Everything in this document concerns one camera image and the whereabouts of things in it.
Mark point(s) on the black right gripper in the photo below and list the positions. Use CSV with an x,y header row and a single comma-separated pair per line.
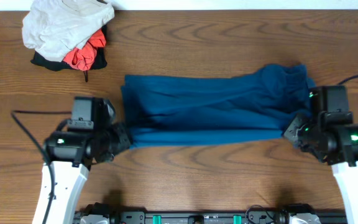
x,y
291,132

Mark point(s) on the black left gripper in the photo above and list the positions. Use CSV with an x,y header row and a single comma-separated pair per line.
x,y
124,139

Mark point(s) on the teal blue t-shirt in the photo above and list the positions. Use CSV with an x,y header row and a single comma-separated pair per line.
x,y
179,111

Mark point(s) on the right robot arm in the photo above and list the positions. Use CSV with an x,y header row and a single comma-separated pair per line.
x,y
346,173

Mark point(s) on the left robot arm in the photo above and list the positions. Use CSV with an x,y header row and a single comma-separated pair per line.
x,y
64,176

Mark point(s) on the black garment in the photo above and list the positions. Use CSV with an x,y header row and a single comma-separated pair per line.
x,y
57,66

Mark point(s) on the red-orange garment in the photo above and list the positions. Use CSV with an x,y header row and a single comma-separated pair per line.
x,y
91,56

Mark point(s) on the beige crumpled garment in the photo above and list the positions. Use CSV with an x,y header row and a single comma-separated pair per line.
x,y
55,27

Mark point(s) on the black mounting rail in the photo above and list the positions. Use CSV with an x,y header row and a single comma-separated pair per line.
x,y
256,214

